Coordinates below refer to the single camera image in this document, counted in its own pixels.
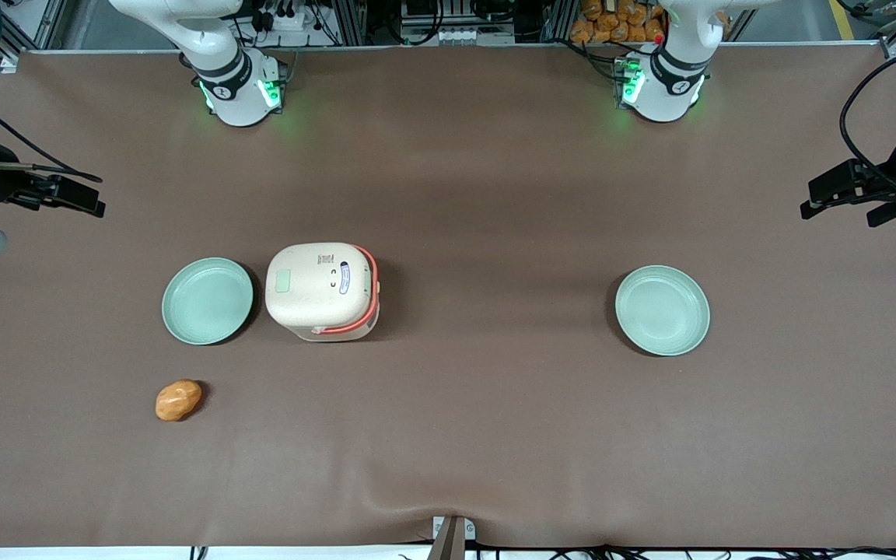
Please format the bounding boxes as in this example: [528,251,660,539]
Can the bag of orange buns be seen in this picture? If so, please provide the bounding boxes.
[570,0,667,44]

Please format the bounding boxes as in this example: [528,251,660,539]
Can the brown table cover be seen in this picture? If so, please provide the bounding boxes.
[0,43,896,550]

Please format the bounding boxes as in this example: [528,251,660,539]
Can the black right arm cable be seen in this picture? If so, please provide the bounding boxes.
[0,76,103,184]

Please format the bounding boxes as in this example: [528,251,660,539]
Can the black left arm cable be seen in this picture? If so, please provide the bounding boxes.
[839,43,896,195]

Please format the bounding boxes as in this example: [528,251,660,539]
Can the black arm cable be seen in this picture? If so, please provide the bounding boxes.
[0,76,103,184]
[839,43,896,195]

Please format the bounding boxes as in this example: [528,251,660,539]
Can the orange bread roll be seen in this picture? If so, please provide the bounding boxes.
[155,379,203,422]

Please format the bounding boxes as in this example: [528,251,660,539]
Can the light green round plate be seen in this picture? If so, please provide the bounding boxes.
[614,265,711,357]
[162,257,254,346]

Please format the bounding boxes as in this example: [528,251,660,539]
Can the grey metal table bracket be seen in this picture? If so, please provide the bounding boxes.
[429,516,478,560]

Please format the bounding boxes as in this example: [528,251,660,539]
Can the white power strip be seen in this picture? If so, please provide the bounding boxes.
[257,4,317,37]

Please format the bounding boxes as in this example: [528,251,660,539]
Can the cream rice cooker orange trim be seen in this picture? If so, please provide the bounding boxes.
[264,242,382,343]

